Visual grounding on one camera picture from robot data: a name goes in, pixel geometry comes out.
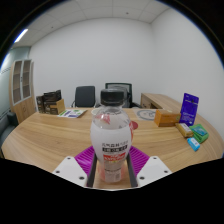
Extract small blue box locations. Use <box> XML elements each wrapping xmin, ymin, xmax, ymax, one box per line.
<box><xmin>186</xmin><ymin>136</ymin><xmax>201</xmax><ymax>152</ymax></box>

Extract clear drink bottle black cap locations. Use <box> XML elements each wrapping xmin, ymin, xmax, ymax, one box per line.
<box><xmin>89</xmin><ymin>88</ymin><xmax>134</xmax><ymax>184</ymax></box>

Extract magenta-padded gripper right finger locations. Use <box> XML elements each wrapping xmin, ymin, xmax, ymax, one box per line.
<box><xmin>125</xmin><ymin>145</ymin><xmax>173</xmax><ymax>188</ymax></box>

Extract grey mesh office chair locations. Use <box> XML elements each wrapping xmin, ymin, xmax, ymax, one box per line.
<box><xmin>99</xmin><ymin>82</ymin><xmax>143</xmax><ymax>109</ymax></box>

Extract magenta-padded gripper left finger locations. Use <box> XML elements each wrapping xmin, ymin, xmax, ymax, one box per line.
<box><xmin>52</xmin><ymin>145</ymin><xmax>98</xmax><ymax>188</ymax></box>

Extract black office chair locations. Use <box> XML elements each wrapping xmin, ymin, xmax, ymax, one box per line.
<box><xmin>70</xmin><ymin>85</ymin><xmax>97</xmax><ymax>109</ymax></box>

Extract dark printed box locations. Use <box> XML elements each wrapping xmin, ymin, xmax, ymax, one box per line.
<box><xmin>35</xmin><ymin>89</ymin><xmax>63</xmax><ymax>114</ymax></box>

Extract rectangular ceiling light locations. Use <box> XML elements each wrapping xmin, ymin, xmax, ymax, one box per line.
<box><xmin>13</xmin><ymin>28</ymin><xmax>29</xmax><ymax>44</ymax></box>

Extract black sofa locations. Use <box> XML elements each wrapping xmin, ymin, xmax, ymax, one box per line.
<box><xmin>0</xmin><ymin>111</ymin><xmax>19</xmax><ymax>148</ymax></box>

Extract green flat box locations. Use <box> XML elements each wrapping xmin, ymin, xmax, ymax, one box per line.
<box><xmin>189</xmin><ymin>123</ymin><xmax>210</xmax><ymax>144</ymax></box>

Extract wooden side desk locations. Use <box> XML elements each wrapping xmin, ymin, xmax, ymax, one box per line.
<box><xmin>139</xmin><ymin>92</ymin><xmax>184</xmax><ymax>113</ymax></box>

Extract small yellow box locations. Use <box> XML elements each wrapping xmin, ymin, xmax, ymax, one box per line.
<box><xmin>175</xmin><ymin>122</ymin><xmax>194</xmax><ymax>139</ymax></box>

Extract orange-brown carton box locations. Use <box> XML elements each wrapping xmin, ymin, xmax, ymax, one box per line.
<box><xmin>153</xmin><ymin>108</ymin><xmax>182</xmax><ymax>128</ymax></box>

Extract wooden glass-door cabinet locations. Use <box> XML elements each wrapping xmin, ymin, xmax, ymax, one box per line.
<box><xmin>8</xmin><ymin>59</ymin><xmax>37</xmax><ymax>124</ymax></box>

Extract flat box with round print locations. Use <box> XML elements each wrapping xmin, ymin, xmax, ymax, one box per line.
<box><xmin>134</xmin><ymin>108</ymin><xmax>159</xmax><ymax>122</ymax></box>

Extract white green purple leaflet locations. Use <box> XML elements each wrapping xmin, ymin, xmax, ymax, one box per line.
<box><xmin>57</xmin><ymin>108</ymin><xmax>88</xmax><ymax>119</ymax></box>

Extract purple plastic package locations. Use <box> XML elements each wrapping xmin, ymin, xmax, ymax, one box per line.
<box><xmin>179</xmin><ymin>92</ymin><xmax>200</xmax><ymax>127</ymax></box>

